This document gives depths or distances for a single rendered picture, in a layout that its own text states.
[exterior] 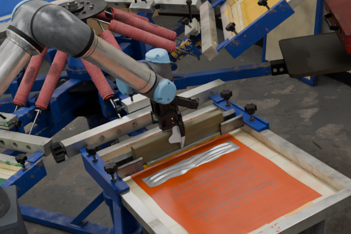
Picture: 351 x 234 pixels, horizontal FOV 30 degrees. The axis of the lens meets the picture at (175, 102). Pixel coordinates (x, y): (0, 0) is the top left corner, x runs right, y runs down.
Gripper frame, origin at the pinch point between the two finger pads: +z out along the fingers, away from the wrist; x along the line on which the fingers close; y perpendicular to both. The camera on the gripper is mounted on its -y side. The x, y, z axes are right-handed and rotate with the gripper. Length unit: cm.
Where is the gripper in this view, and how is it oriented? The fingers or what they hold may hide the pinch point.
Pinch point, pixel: (179, 141)
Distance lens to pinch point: 230.3
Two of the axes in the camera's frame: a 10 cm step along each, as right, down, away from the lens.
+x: 4.8, 3.3, -8.1
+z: 1.7, 8.7, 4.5
